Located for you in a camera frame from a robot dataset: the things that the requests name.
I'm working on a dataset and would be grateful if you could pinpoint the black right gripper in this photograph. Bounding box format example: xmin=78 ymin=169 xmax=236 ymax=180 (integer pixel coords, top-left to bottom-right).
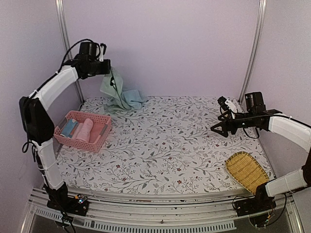
xmin=211 ymin=110 xmax=256 ymax=137

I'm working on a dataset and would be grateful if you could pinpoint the green towel with panda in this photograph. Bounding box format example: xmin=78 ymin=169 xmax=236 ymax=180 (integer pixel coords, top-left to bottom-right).
xmin=100 ymin=67 xmax=131 ymax=111

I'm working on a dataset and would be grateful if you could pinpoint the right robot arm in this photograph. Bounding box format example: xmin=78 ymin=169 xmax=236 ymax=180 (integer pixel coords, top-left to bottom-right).
xmin=210 ymin=92 xmax=311 ymax=212

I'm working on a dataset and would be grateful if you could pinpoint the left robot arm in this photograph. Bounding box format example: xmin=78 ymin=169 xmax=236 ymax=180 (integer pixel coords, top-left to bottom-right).
xmin=19 ymin=39 xmax=111 ymax=191

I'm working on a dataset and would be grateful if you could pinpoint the woven bamboo tray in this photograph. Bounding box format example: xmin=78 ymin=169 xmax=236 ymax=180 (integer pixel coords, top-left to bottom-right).
xmin=225 ymin=151 xmax=270 ymax=195

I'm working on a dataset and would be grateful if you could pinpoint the blue crumpled towel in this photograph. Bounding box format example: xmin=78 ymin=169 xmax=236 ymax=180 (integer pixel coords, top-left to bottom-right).
xmin=106 ymin=90 xmax=146 ymax=111

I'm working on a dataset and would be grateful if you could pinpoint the rolled blue patterned towel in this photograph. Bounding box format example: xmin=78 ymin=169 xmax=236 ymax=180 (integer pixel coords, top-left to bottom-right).
xmin=60 ymin=118 xmax=79 ymax=138

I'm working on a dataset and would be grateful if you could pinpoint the folded coral pink towel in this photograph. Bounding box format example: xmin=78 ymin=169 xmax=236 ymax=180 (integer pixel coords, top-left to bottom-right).
xmin=89 ymin=124 xmax=106 ymax=143

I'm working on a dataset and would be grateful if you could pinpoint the rolled pink towel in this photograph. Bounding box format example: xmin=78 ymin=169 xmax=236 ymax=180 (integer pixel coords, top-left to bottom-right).
xmin=76 ymin=118 xmax=94 ymax=143

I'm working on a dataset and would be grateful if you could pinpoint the pink plastic basket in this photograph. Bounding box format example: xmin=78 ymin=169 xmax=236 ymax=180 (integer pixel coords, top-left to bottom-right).
xmin=54 ymin=111 xmax=111 ymax=153

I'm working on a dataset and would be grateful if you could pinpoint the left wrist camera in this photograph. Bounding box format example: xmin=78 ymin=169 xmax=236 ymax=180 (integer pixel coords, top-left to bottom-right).
xmin=99 ymin=43 xmax=107 ymax=62

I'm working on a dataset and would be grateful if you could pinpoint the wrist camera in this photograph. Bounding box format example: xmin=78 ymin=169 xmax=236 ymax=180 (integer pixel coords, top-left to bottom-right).
xmin=217 ymin=96 xmax=241 ymax=120
xmin=99 ymin=43 xmax=107 ymax=62

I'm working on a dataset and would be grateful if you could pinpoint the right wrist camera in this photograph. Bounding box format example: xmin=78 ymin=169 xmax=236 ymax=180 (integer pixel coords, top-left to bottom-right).
xmin=217 ymin=96 xmax=241 ymax=120

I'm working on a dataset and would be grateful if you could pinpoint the right aluminium post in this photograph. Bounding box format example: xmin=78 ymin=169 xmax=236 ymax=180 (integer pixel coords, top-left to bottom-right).
xmin=239 ymin=0 xmax=267 ymax=103

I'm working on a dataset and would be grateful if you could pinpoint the aluminium post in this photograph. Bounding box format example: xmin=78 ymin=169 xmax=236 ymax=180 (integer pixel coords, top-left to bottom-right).
xmin=239 ymin=0 xmax=267 ymax=103
xmin=54 ymin=0 xmax=85 ymax=104

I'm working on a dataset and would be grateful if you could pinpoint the left aluminium post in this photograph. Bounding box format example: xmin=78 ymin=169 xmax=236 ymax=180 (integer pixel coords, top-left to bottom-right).
xmin=54 ymin=0 xmax=85 ymax=104

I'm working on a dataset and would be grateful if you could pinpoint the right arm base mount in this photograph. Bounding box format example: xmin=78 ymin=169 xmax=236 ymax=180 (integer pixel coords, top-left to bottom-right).
xmin=232 ymin=195 xmax=276 ymax=216

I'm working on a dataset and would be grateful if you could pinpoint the aluminium front frame rail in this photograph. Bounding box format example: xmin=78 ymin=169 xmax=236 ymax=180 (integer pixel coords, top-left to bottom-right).
xmin=20 ymin=187 xmax=305 ymax=233

